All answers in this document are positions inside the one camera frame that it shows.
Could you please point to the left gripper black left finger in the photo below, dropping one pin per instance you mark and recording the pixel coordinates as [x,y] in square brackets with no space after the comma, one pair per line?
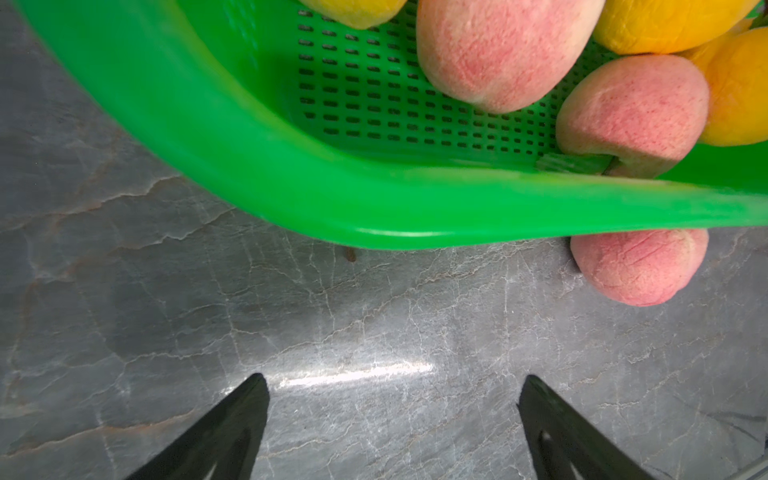
[223,444]

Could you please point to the green plastic perforated basket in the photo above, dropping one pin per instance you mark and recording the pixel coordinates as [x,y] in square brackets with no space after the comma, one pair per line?
[336,134]

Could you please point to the yellow peach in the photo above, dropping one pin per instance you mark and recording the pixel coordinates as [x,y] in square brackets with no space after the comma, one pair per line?
[630,27]
[357,14]
[735,67]

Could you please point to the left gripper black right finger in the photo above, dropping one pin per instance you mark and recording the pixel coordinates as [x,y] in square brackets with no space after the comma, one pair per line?
[563,444]

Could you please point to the pink peach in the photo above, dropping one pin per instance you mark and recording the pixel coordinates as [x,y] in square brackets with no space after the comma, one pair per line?
[501,55]
[634,117]
[640,268]

